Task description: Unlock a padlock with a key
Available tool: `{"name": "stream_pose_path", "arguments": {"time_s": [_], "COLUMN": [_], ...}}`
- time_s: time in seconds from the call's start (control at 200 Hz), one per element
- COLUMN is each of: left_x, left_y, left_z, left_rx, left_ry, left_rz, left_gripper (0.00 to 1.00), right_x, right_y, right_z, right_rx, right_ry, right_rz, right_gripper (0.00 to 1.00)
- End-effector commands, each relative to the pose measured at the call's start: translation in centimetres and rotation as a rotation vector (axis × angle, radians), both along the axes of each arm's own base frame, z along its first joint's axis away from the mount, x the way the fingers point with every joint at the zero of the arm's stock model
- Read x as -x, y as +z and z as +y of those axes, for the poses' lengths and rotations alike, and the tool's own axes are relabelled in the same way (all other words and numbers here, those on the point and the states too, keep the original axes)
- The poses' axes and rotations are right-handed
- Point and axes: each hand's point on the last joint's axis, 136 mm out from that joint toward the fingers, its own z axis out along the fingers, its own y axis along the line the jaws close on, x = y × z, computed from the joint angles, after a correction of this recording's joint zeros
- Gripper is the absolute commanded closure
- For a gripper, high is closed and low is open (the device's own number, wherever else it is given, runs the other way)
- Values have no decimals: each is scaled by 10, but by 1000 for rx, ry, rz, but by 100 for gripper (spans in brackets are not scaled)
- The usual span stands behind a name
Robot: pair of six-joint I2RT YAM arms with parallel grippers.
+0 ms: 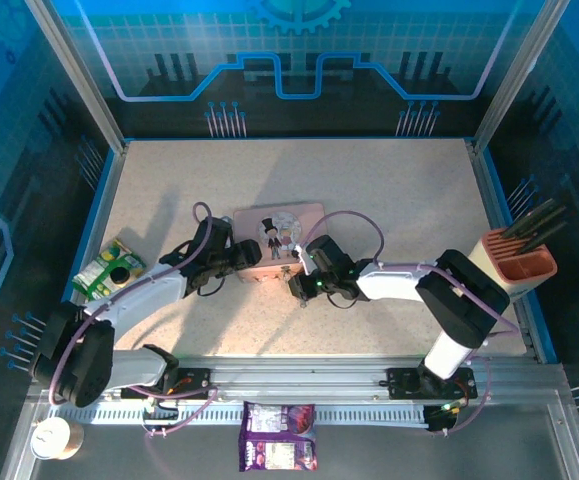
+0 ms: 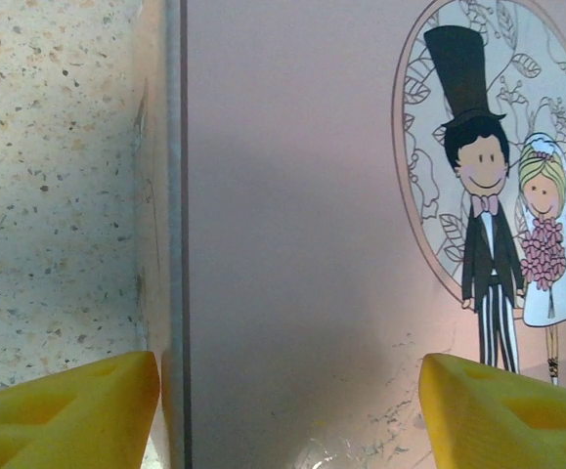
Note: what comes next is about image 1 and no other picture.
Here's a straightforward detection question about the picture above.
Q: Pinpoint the pink tin box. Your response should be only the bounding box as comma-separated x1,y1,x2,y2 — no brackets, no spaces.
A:
232,201,326,286

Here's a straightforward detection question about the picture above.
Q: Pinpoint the black-capped beige bottle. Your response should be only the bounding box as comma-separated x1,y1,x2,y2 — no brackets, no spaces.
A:
108,267,143,292

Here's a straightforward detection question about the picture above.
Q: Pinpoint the green snack bag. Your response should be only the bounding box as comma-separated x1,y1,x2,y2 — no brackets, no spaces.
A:
71,238,148,304

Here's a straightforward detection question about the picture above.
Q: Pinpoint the purple snack bag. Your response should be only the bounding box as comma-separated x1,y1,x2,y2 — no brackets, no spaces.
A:
237,401,319,474

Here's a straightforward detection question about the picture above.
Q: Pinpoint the beige orange knife block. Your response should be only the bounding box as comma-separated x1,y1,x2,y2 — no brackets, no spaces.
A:
466,228,559,304

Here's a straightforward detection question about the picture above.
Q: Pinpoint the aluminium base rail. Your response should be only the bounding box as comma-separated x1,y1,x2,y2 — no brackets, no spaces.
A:
48,355,485,432

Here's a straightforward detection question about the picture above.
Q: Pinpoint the white slotted cable duct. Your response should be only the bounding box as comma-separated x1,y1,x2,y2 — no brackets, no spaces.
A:
61,403,431,427

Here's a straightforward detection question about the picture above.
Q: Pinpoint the black knife handle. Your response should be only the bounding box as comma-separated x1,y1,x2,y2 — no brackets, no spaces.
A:
499,198,554,239
508,205,569,242
513,222,570,256

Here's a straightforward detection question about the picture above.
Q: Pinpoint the aluminium frame post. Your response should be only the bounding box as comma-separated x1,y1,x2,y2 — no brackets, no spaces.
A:
471,0,573,151
23,0,130,154

